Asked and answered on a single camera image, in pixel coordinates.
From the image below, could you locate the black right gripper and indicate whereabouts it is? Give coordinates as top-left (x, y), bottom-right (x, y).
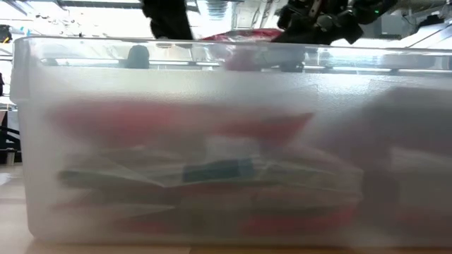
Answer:
top-left (270, 0), bottom-right (364, 46)

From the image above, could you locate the black stand frame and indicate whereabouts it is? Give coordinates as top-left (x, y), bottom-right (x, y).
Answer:
top-left (0, 109), bottom-right (23, 165)

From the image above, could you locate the clear plastic bin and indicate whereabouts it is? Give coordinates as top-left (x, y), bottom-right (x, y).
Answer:
top-left (9, 36), bottom-right (452, 248)

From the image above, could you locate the corrugated silver ventilation duct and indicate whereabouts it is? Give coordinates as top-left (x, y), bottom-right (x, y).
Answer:
top-left (204, 0), bottom-right (230, 20)

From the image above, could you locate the red popcorn bag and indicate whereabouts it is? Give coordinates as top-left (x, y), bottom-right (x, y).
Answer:
top-left (201, 28), bottom-right (284, 71)

